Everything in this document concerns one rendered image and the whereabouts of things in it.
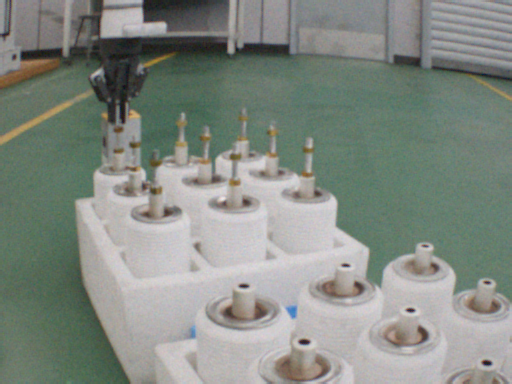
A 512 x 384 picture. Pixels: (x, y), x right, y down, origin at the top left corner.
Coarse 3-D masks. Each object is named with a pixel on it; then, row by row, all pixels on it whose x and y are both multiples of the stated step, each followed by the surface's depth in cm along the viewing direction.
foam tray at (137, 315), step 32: (96, 224) 101; (96, 256) 96; (192, 256) 91; (288, 256) 92; (320, 256) 93; (352, 256) 94; (96, 288) 101; (128, 288) 80; (160, 288) 82; (192, 288) 84; (224, 288) 86; (256, 288) 88; (288, 288) 91; (128, 320) 81; (160, 320) 83; (192, 320) 86; (128, 352) 83
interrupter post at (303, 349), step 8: (296, 344) 50; (304, 344) 51; (312, 344) 50; (296, 352) 50; (304, 352) 50; (312, 352) 50; (296, 360) 50; (304, 360) 50; (312, 360) 50; (288, 368) 51; (296, 368) 50; (304, 368) 50; (312, 368) 51
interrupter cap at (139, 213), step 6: (144, 204) 89; (168, 204) 90; (132, 210) 87; (138, 210) 87; (144, 210) 88; (168, 210) 88; (174, 210) 88; (180, 210) 88; (132, 216) 85; (138, 216) 85; (144, 216) 85; (162, 216) 86; (168, 216) 86; (174, 216) 86; (180, 216) 86; (144, 222) 84; (150, 222) 83; (156, 222) 83; (162, 222) 84; (168, 222) 84
